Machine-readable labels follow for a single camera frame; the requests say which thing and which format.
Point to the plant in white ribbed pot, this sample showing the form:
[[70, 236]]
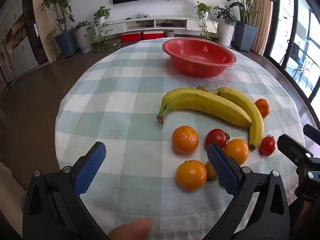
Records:
[[83, 40]]

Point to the small grey pot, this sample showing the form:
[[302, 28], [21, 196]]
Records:
[[170, 34]]

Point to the yellow banana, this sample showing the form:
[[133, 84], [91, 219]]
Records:
[[200, 102], [255, 122]]

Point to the small-leaf tree in blue pot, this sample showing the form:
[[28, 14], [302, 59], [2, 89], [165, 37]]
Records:
[[66, 42]]

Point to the checkered tablecloth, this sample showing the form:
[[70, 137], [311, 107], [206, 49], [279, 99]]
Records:
[[112, 105]]

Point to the smooth orange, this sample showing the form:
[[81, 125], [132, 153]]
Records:
[[191, 175], [237, 151]]

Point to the small orange tangerine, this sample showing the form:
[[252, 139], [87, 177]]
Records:
[[262, 107]]

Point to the beige curtain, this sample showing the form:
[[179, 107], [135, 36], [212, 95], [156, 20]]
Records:
[[262, 17]]

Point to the trailing plant on stand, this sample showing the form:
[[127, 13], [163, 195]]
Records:
[[203, 8]]

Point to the person's right forearm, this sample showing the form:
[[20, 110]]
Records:
[[307, 217]]

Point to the bushy plant in white pot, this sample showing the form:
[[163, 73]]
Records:
[[227, 33]]

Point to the large-leaf plant in blue pot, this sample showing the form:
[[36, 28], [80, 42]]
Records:
[[245, 37]]

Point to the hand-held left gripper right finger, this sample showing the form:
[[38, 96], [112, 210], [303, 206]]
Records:
[[222, 167]]

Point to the red storage box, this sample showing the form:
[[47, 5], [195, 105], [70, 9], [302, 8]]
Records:
[[153, 35], [130, 37]]

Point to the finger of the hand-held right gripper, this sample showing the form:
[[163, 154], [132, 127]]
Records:
[[312, 131], [290, 145]]

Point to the person's left hand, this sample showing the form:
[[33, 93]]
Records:
[[132, 230]]

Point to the red tomato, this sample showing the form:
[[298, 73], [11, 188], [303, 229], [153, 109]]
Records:
[[215, 136], [267, 145]]

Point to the small round yellowish fruit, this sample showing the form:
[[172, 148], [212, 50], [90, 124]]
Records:
[[209, 171]]

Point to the white television cabinet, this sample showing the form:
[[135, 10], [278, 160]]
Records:
[[135, 21]]

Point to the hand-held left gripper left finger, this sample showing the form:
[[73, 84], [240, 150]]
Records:
[[90, 165]]

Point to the black outdoor chair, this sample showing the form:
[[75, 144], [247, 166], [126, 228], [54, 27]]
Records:
[[298, 55]]

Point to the red plastic colander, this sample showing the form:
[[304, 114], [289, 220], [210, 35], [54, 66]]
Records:
[[197, 62]]

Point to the trailing ivy plant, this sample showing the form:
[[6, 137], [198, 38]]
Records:
[[102, 13]]

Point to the glass sliding door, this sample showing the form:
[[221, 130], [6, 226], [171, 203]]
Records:
[[300, 17]]

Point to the wrinkled orange tangerine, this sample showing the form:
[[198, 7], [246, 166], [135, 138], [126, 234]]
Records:
[[185, 139]]

